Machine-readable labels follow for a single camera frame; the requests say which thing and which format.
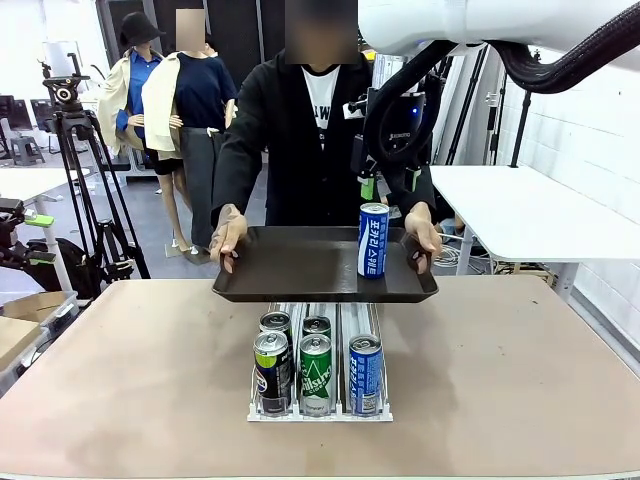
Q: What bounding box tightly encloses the mannequin with navy shirt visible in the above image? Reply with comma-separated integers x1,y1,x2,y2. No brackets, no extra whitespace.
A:
142,8,239,264

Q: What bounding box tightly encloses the black camera tripod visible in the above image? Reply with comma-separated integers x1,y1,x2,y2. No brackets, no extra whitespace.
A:
52,109,151,301

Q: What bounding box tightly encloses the black upright pole stand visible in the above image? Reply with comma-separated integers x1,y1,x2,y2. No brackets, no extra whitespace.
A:
508,88,534,169

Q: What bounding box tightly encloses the large white work table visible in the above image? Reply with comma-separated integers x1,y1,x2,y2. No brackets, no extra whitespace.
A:
429,164,640,304

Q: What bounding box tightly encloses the black bag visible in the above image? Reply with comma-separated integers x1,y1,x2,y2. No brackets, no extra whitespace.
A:
24,238,105,301

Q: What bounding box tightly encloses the flat cardboard sheet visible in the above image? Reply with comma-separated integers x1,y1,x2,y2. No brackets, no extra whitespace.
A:
0,315,45,374

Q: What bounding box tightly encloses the blue Pocari Sweat can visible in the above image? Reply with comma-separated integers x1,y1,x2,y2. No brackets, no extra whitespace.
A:
348,333,385,416
357,202,391,280

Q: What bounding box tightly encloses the black step stool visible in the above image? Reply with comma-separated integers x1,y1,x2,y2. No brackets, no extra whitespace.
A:
9,135,46,167

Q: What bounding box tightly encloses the white can dispenser rack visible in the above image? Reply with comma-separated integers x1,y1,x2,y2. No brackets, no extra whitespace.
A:
247,301,395,424

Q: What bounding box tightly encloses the mannequin with black hat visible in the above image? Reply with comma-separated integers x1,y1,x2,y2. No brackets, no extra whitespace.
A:
96,12,196,254

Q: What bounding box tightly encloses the person's right hand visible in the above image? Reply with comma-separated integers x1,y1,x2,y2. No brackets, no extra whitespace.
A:
208,203,249,275

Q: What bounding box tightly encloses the black Pepsi can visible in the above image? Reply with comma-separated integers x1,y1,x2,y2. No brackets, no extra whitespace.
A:
253,330,294,417
258,310,295,381

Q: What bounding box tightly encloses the open cardboard box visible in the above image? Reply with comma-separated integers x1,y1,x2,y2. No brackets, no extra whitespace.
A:
2,291,79,325

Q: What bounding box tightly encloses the green Chilsung Cider can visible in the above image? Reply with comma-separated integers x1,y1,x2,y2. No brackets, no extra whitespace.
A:
301,315,332,340
298,333,334,417

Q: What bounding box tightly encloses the black stand with clamp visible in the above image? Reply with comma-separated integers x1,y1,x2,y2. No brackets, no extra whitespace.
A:
484,49,511,166

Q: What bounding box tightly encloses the dark brown serving tray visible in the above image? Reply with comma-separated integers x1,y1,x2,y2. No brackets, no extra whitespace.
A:
211,225,440,305

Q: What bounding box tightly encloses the person sitting on floor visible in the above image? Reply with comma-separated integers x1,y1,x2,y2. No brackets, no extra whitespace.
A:
436,214,466,240

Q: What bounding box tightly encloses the grey plastic storage bin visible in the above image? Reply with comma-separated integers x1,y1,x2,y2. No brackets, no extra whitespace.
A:
39,292,81,337

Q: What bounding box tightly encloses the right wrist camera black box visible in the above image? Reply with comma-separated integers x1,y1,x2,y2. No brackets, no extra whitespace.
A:
349,133,370,174

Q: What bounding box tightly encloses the black leaning stand pole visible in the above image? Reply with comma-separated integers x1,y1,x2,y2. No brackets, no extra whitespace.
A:
444,47,491,166
432,57,459,166

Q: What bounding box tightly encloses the white board panel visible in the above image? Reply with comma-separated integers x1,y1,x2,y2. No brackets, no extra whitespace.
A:
40,40,84,77

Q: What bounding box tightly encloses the person's left hand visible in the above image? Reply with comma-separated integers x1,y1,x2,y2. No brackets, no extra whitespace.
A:
403,201,444,275

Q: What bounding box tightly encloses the person in black cardigan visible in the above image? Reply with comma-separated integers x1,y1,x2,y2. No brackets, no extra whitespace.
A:
211,0,439,230

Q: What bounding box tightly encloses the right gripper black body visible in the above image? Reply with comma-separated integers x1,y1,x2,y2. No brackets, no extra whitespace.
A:
367,89,432,171

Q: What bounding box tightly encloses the white cable coil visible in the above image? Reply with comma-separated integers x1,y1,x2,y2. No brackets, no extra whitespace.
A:
432,242,464,275

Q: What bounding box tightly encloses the grey mannequin base plate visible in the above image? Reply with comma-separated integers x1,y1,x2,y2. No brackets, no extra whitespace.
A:
165,237,214,266

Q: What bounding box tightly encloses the white table with white leg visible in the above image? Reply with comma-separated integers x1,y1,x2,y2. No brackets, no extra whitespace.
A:
0,167,92,294

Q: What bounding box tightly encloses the person's right forearm black sleeve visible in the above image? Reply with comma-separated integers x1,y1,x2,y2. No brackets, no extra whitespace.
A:
211,134,266,226

